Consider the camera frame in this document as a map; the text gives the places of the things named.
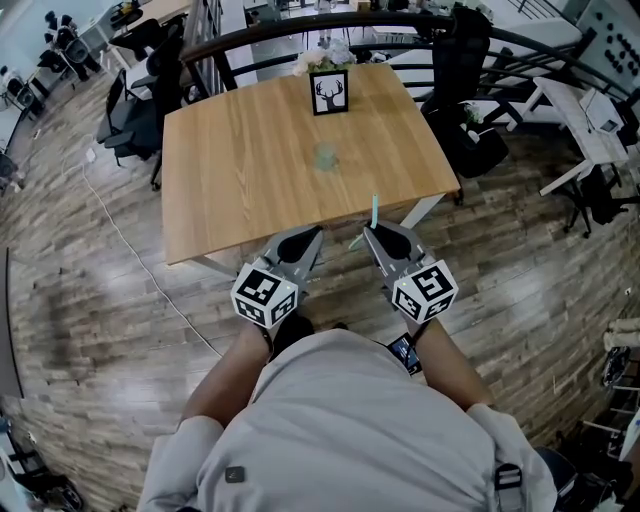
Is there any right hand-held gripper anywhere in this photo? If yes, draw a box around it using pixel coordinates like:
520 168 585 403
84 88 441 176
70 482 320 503
362 219 460 325

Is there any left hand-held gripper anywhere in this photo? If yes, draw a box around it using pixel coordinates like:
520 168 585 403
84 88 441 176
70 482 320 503
230 224 325 330

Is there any teal drinking straw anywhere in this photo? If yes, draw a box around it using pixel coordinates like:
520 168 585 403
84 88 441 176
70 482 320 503
348 193 380 250

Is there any clear glass cup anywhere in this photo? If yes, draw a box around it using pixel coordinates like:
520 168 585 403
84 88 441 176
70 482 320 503
312 142 342 174

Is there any person's right forearm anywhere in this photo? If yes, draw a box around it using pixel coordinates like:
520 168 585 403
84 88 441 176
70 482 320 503
410 318 495 412

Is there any person's left forearm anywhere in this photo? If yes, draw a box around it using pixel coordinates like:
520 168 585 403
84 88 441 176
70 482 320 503
180 319 275 429

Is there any white table leg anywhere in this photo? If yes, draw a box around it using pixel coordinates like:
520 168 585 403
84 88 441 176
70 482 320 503
399 192 445 230

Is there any black device with screen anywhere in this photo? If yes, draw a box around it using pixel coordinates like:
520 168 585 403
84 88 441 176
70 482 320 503
387 335 424 376

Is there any person's grey shirt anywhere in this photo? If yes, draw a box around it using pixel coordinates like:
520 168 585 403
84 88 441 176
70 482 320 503
137 329 559 512

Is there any black office chair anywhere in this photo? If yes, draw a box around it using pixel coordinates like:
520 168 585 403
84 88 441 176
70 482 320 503
130 18 187 104
554 163 640 239
420 8 510 180
96 68 166 191

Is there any black framed deer picture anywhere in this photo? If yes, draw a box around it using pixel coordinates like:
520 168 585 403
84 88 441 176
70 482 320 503
309 69 350 117

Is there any pale flower bouquet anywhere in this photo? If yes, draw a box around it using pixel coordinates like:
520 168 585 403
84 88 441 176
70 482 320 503
292 38 358 78

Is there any white desk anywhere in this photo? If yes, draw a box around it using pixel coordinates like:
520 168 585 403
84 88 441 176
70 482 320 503
519 76 632 197

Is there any black curved railing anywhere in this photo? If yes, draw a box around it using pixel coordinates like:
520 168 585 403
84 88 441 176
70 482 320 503
179 10 640 104

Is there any dark board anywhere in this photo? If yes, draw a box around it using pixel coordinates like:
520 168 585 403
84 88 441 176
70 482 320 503
0 246 26 400

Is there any white panel with black knobs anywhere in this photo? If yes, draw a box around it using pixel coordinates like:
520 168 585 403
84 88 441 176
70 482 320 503
575 0 640 84

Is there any white floor cable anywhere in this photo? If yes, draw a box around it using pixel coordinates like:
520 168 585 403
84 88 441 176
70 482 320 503
79 162 224 358

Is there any grey strap buckle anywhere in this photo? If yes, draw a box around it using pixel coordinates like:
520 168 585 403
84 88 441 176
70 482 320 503
493 462 524 493

